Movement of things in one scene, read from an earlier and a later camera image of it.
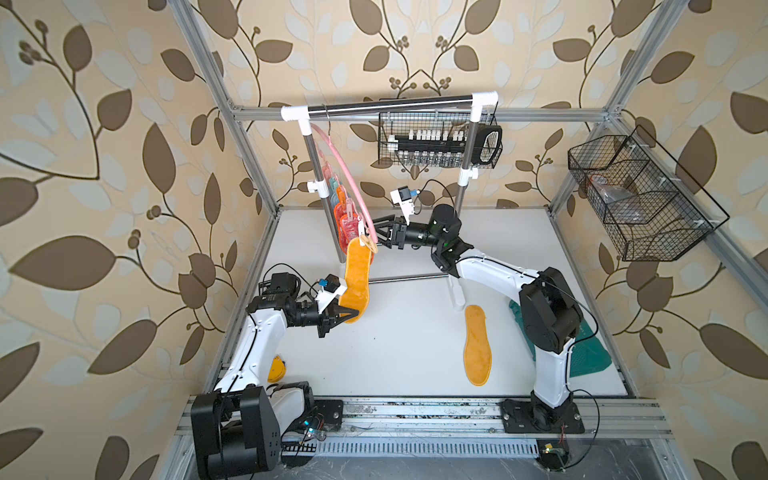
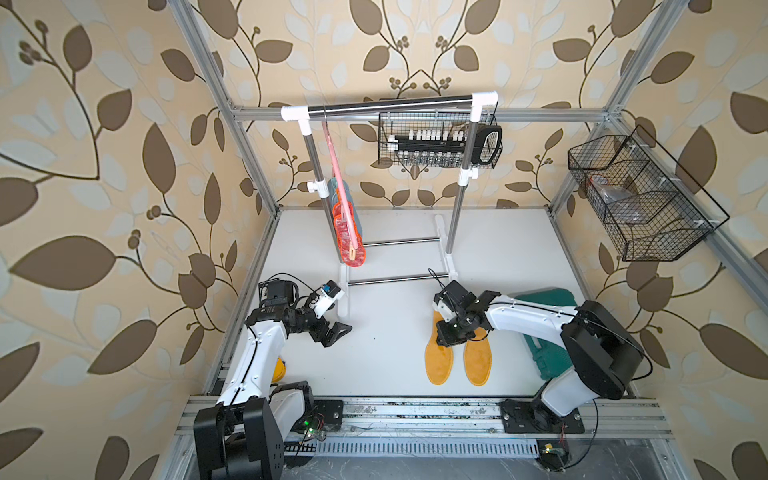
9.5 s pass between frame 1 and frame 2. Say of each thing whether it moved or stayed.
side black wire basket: stayed
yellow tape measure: stayed
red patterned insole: stayed
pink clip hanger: moved
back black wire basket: stayed
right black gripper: moved
